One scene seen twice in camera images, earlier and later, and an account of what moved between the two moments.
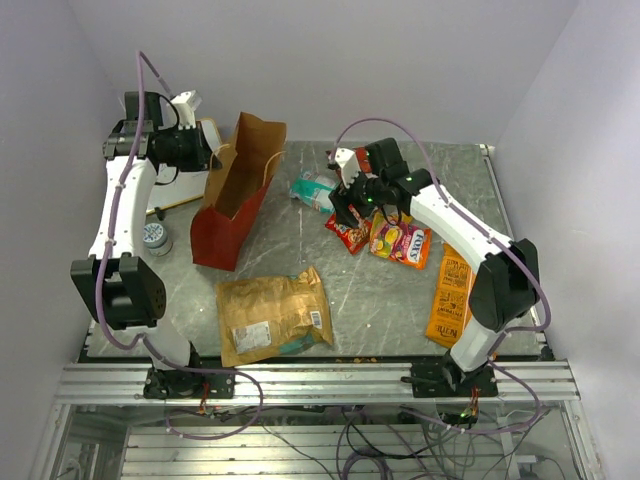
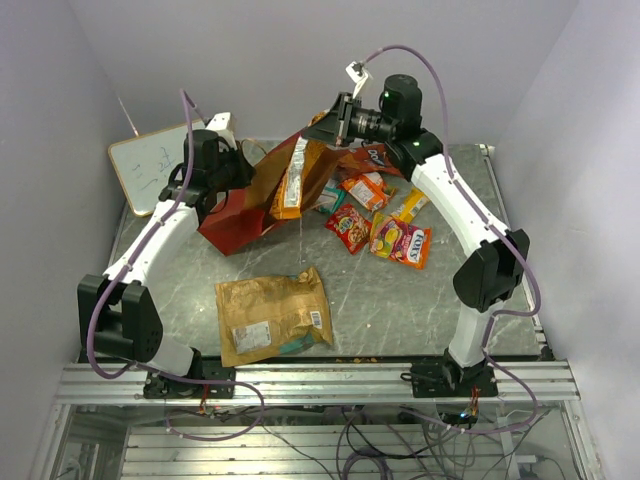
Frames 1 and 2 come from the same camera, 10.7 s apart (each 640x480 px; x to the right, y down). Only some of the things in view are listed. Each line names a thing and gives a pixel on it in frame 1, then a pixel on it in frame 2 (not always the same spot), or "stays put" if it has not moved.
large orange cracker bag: [450, 308] → [304, 165]
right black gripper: [342, 197] → [335, 127]
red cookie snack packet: [354, 239] stays put
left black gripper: [202, 157] → [247, 170]
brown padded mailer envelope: [260, 316] stays put
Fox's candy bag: [400, 241] stays put
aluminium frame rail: [295, 381] stays put
